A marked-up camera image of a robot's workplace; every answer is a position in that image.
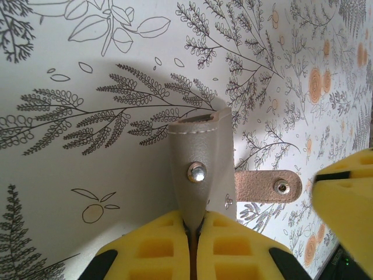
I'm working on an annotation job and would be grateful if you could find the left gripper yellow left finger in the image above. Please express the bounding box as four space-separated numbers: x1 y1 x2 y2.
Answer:
93 211 191 280

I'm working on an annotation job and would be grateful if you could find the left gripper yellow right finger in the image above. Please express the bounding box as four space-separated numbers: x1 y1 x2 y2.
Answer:
199 211 295 280

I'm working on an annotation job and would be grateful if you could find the grey leather card holder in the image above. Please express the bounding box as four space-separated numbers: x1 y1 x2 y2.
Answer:
168 107 303 231

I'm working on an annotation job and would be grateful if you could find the floral patterned table cover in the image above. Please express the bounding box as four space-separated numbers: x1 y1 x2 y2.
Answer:
0 0 373 280

